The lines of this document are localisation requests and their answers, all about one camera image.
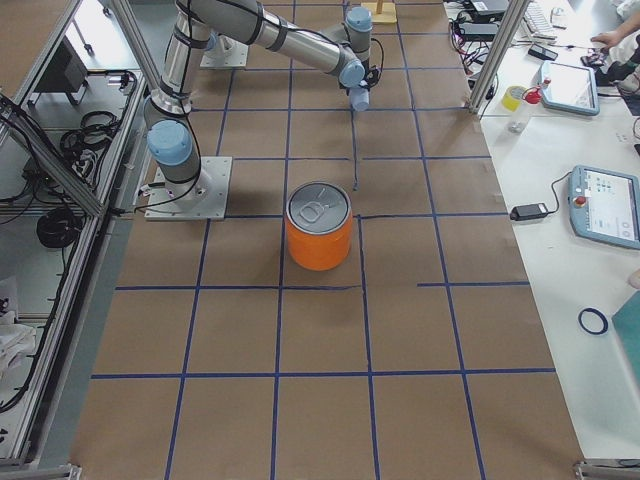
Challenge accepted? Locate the yellow tape roll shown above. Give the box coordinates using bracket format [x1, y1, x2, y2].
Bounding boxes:
[501, 85, 527, 112]

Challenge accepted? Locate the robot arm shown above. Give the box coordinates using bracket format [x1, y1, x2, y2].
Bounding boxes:
[144, 1, 380, 207]

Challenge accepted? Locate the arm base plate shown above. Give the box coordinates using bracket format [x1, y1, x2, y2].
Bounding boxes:
[144, 156, 232, 221]
[200, 36, 249, 70]

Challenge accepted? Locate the person's hand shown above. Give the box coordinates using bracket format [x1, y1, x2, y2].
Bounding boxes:
[590, 30, 623, 48]

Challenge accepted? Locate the teach pendant near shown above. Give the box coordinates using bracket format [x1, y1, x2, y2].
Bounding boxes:
[568, 165, 639, 250]

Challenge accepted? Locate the blue tape ring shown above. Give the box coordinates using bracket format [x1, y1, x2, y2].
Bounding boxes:
[577, 307, 610, 337]

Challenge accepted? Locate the light blue paper cup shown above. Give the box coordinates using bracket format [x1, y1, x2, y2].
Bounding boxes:
[349, 86, 370, 112]

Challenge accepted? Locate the teach pendant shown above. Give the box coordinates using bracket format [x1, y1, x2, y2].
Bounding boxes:
[568, 165, 639, 250]
[538, 60, 600, 116]

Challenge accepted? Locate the black power adapter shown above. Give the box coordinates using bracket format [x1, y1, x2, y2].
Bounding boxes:
[509, 203, 549, 221]

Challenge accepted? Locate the orange can with grey lid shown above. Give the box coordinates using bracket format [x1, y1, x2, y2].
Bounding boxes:
[285, 181, 353, 271]

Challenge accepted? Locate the aluminium frame post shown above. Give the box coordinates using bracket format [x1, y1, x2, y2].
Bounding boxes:
[467, 0, 529, 114]

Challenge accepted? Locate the teach pendant far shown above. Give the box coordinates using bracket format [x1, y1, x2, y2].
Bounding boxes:
[538, 60, 600, 116]

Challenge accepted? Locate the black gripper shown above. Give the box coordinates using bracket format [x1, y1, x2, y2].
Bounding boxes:
[360, 65, 380, 89]

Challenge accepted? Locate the wooden mug tree stand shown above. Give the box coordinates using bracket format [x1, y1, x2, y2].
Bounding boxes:
[361, 0, 397, 24]

